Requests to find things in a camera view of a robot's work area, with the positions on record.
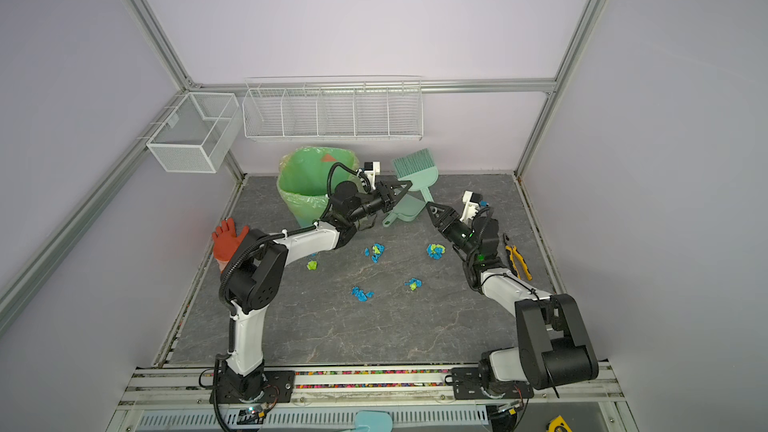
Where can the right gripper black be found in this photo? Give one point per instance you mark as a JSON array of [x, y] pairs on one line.
[[451, 216]]

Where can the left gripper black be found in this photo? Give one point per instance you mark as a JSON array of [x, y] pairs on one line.
[[388, 196]]

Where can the mint green dustpan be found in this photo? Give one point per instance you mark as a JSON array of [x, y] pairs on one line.
[[407, 210]]

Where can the mint green hand brush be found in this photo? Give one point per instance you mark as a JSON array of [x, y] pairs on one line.
[[420, 169]]

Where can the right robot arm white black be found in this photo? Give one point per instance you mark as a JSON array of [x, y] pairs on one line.
[[553, 347]]

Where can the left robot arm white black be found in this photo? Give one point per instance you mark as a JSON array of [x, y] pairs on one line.
[[252, 267]]

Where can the blue yellow paper scrap right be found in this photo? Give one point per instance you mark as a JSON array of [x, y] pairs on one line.
[[435, 251]]

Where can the blue paper scrap centre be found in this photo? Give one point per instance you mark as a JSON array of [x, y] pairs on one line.
[[374, 252]]

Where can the yellow black pliers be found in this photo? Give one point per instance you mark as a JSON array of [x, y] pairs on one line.
[[515, 259]]

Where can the green trash bin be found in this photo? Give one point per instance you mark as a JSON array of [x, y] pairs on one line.
[[306, 192]]

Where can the blue paper scrap front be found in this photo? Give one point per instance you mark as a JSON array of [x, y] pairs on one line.
[[361, 295]]

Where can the red rubber glove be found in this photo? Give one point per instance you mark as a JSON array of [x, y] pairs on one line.
[[226, 240]]

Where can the white mesh box basket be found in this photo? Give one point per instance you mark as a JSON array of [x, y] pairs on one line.
[[198, 133]]

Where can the light blue object front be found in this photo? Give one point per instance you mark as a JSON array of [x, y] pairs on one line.
[[373, 421]]

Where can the yellow black tape measure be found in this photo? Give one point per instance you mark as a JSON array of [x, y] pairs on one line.
[[558, 424]]

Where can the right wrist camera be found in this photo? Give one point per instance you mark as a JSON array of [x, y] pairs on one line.
[[472, 204]]

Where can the white wire shelf basket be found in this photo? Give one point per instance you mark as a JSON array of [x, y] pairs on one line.
[[334, 108]]

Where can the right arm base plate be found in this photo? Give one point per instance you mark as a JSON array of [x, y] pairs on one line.
[[475, 383]]

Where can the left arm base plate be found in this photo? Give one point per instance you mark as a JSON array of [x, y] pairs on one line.
[[258, 387]]

